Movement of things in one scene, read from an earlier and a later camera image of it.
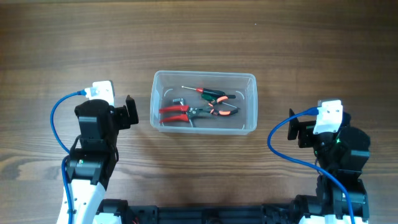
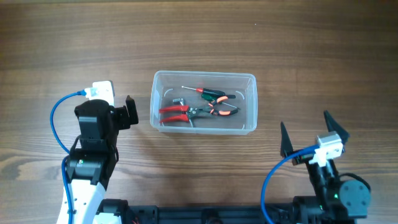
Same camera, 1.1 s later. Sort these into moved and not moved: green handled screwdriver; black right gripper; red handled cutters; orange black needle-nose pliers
Moved: black right gripper
Not moved: orange black needle-nose pliers; green handled screwdriver; red handled cutters
